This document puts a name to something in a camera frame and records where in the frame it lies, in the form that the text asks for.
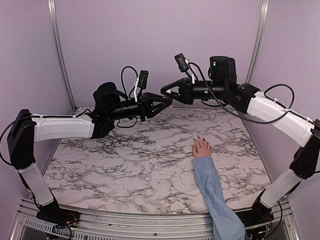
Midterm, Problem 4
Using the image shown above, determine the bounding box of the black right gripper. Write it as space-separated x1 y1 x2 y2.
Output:
160 77 227 105

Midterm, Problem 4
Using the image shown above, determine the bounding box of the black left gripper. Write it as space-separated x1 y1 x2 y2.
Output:
107 92 172 122

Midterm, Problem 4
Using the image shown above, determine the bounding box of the dark red nail polish bottle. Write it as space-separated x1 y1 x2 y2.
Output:
163 96 173 105

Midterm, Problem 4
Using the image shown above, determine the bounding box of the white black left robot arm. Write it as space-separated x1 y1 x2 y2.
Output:
0 82 172 223

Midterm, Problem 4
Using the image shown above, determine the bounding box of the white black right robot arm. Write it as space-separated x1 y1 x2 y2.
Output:
160 56 320 224

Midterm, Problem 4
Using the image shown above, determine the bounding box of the forearm in blue sleeve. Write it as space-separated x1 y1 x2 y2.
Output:
193 156 246 240

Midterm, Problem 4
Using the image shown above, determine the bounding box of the person's hand with painted nails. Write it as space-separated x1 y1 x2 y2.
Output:
192 135 212 159

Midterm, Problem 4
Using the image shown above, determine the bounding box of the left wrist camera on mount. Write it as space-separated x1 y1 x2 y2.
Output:
133 70 149 103

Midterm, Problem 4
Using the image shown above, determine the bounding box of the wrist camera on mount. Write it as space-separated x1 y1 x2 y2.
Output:
133 70 149 103
174 53 196 84

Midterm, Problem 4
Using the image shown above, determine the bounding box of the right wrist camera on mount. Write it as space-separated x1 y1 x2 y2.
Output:
174 53 196 84

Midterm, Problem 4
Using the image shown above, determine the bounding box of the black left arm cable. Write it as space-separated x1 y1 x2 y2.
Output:
121 65 140 98

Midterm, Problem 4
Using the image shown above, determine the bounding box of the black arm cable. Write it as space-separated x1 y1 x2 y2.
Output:
121 65 140 98
188 62 295 125

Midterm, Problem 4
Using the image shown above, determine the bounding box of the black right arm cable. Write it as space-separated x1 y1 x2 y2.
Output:
188 62 295 125

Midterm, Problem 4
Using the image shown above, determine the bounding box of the aluminium corner post right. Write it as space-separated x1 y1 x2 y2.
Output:
245 0 270 84

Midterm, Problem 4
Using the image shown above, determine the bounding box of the aluminium corner post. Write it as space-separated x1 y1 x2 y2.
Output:
47 0 77 111
245 0 270 84

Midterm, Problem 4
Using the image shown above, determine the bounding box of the aluminium front frame rail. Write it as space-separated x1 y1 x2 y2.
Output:
8 198 301 240

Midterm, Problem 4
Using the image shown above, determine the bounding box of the aluminium corner post left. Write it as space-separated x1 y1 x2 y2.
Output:
47 0 77 111

